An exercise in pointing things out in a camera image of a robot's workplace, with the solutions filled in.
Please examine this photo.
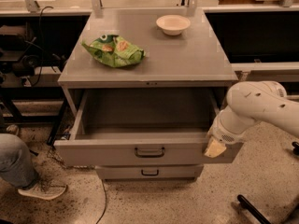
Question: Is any person leg in jeans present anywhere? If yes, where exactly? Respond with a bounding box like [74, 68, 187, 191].
[0, 133, 39, 189]

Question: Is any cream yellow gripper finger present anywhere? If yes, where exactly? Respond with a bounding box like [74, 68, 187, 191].
[204, 136, 226, 158]

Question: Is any white ceramic bowl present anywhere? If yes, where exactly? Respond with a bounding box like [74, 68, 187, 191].
[156, 15, 191, 35]

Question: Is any black chair base leg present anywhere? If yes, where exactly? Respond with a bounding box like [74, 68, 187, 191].
[237, 194, 271, 224]

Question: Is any white sneaker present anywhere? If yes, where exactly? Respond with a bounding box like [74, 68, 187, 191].
[18, 179, 67, 201]

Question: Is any wire basket of cans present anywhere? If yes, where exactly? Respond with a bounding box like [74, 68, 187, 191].
[47, 125, 72, 169]

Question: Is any grey drawer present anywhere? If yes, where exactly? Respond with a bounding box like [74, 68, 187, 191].
[95, 164, 204, 180]
[55, 88, 242, 166]

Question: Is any grey top drawer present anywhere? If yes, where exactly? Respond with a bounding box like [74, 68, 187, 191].
[55, 88, 242, 166]

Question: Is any green chip bag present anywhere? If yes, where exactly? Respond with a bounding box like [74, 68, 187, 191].
[81, 35, 146, 68]

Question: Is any grey drawer cabinet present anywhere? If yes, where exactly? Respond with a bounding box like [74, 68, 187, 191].
[57, 7, 239, 183]

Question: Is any metal workbench frame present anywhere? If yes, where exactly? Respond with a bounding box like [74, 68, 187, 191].
[0, 0, 299, 110]

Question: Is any black hanging cable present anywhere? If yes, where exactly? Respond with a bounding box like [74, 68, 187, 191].
[30, 6, 54, 88]

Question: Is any black machine on shelf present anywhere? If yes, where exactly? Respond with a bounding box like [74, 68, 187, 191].
[0, 23, 64, 77]

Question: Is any grey bottom drawer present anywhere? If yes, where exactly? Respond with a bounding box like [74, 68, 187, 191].
[95, 164, 204, 180]

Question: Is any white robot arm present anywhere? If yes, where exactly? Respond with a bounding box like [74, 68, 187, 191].
[204, 81, 299, 158]

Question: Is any black floor cable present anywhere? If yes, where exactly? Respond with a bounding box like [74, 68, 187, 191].
[94, 180, 108, 224]

